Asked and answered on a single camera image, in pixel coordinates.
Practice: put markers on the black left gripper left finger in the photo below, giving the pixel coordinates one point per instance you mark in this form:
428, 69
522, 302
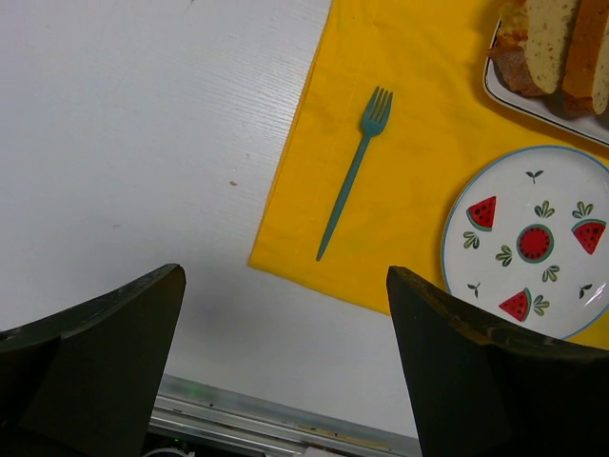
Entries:
83, 381

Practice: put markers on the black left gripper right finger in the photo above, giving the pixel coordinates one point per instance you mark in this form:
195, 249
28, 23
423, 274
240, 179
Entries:
482, 386

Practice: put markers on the white rectangular bread tray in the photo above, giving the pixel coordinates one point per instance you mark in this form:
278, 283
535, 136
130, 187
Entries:
547, 108

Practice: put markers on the bread slice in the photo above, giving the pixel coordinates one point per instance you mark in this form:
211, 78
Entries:
591, 24
600, 82
531, 44

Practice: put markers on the leftmost bread slice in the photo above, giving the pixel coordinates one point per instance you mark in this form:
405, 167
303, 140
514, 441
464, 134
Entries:
531, 44

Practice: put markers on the watermelon pattern round plate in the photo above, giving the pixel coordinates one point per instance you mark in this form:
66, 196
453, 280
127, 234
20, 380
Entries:
527, 240

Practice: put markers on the yellow cloth placemat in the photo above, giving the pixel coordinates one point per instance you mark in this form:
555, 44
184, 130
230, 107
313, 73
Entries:
442, 129

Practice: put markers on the teal plastic fork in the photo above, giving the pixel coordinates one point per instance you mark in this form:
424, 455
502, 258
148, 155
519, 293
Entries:
374, 120

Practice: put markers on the aluminium table frame rail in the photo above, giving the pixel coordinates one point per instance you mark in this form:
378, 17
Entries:
215, 416

